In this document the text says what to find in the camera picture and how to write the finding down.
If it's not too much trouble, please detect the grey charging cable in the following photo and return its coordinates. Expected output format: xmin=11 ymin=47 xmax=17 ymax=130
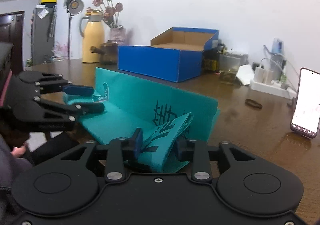
xmin=258 ymin=53 xmax=299 ymax=91

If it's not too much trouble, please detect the blue cardboard box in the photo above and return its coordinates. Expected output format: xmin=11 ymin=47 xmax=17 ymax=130
xmin=118 ymin=27 xmax=220 ymax=82

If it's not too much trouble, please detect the smartphone on stand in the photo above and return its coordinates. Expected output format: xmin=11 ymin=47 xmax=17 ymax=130
xmin=290 ymin=68 xmax=320 ymax=139

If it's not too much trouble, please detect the white plastic container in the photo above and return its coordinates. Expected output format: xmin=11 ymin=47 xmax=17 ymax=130
xmin=236 ymin=64 xmax=254 ymax=86

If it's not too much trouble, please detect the brown ceramic teapot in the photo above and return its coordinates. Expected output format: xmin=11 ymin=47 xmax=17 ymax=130
xmin=90 ymin=42 xmax=118 ymax=64

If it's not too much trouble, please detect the glass of tea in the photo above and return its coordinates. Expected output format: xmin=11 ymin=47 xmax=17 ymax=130
xmin=219 ymin=54 xmax=240 ymax=83

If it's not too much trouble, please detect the teal non-woven shopping bag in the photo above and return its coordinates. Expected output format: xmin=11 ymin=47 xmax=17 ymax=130
xmin=63 ymin=68 xmax=220 ymax=173

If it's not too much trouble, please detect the grey refrigerator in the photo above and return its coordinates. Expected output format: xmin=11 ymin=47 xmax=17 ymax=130
xmin=31 ymin=5 xmax=56 ymax=66

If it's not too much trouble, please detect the white charger adapter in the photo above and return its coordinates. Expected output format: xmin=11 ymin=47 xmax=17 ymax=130
xmin=253 ymin=67 xmax=273 ymax=85

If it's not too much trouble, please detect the studio light on stand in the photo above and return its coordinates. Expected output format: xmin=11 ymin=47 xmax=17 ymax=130
xmin=63 ymin=0 xmax=85 ymax=60

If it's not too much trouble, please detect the black hair tie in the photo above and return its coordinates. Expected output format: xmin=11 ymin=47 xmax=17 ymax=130
xmin=245 ymin=98 xmax=263 ymax=110

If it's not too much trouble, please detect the yellow thermos jug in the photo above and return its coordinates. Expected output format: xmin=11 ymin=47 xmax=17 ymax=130
xmin=79 ymin=12 xmax=105 ymax=63

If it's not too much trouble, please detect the white power strip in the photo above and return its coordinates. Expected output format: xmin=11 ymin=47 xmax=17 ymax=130
xmin=249 ymin=80 xmax=297 ymax=99

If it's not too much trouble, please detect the dark wooden door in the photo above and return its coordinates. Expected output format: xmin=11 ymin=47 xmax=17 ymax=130
xmin=0 ymin=11 xmax=24 ymax=74

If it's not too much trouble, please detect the person's hand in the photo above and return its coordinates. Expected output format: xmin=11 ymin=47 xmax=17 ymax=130
xmin=11 ymin=143 xmax=28 ymax=158

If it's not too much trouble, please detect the vase with pink flowers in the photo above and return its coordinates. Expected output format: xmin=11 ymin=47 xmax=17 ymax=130
xmin=91 ymin=0 xmax=126 ymax=45

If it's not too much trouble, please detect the blue water bottle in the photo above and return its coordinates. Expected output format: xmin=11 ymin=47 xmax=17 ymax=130
xmin=263 ymin=38 xmax=284 ymax=66

